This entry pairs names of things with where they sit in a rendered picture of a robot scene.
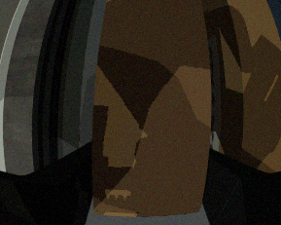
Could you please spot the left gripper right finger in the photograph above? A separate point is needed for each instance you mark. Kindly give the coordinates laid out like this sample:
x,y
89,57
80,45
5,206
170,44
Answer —
x,y
237,194

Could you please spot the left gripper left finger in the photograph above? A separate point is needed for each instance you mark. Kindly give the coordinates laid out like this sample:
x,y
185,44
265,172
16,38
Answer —
x,y
58,194

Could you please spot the brown cardboard carton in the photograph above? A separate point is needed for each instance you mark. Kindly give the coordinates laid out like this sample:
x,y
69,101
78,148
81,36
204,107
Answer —
x,y
151,120
245,65

